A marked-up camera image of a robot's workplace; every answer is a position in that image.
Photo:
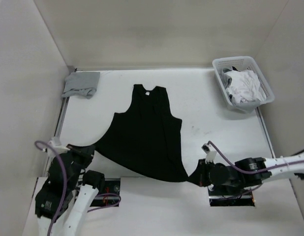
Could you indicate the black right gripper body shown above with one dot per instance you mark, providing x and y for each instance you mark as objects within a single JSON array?
[{"x": 203, "y": 179}]

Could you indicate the white plastic laundry basket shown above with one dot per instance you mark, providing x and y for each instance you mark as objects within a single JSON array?
[{"x": 242, "y": 63}]

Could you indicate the white tank top in basket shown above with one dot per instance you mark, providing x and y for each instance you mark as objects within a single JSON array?
[{"x": 249, "y": 89}]

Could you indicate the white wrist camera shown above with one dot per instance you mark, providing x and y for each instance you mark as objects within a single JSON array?
[
  {"x": 210, "y": 152},
  {"x": 55, "y": 144}
]

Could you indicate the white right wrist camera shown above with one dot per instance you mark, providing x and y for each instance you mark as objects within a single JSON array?
[{"x": 210, "y": 152}]

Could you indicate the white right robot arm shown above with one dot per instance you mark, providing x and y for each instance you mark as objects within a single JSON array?
[{"x": 249, "y": 172}]

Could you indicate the folded grey tank top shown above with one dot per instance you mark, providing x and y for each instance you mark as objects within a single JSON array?
[{"x": 82, "y": 84}]

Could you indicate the grey tank top in basket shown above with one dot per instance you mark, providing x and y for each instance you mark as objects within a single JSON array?
[{"x": 230, "y": 77}]

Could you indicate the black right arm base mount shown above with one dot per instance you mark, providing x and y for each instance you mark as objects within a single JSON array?
[{"x": 225, "y": 196}]

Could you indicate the black tank top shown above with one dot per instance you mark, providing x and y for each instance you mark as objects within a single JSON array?
[{"x": 146, "y": 139}]

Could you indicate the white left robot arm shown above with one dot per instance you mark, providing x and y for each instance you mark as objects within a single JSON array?
[{"x": 65, "y": 198}]

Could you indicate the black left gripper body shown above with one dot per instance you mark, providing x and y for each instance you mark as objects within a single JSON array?
[{"x": 82, "y": 160}]

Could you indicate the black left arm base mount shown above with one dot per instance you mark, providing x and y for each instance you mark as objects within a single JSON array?
[{"x": 109, "y": 195}]

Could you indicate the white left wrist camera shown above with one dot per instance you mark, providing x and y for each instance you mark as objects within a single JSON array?
[{"x": 55, "y": 144}]

